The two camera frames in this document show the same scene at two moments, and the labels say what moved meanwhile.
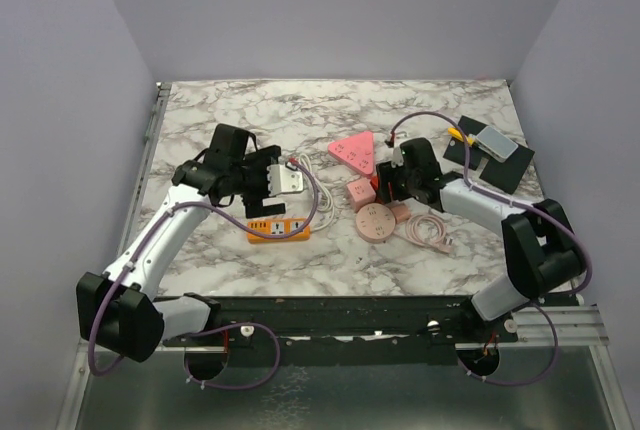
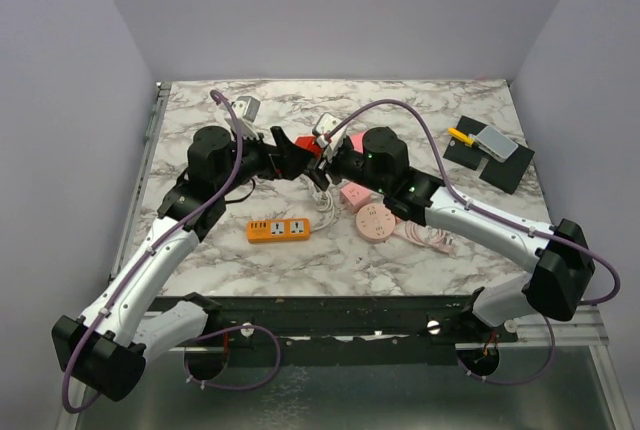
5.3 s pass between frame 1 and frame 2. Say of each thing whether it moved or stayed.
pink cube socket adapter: moved
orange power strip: stayed
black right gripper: moved
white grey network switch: stayed
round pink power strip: stayed
